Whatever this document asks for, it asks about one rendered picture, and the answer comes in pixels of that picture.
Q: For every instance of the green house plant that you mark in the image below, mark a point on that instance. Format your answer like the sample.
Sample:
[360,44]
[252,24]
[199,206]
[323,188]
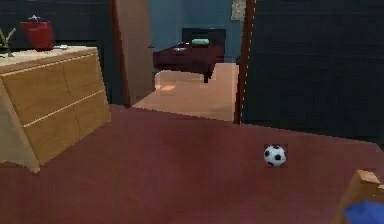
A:
[6,41]

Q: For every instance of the brown wooden room door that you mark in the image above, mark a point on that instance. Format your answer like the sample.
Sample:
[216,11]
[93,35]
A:
[136,50]

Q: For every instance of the dark red bed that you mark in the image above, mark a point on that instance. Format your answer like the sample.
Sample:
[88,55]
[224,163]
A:
[190,55]

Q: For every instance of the light wooden chest of drawers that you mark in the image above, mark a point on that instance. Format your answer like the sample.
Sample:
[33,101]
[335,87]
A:
[50,100]

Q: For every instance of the small silver flat object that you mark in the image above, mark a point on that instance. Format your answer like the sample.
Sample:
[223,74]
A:
[60,47]

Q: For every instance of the red pot with lid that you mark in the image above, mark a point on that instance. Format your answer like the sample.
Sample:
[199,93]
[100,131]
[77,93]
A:
[38,33]

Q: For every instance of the pale green pillow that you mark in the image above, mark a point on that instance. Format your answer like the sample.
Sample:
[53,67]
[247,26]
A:
[200,41]

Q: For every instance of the pale framed wall picture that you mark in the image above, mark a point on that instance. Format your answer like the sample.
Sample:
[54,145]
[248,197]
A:
[238,9]

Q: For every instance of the black and white soccer ball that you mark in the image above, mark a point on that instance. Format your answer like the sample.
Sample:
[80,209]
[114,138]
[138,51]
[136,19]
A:
[275,155]

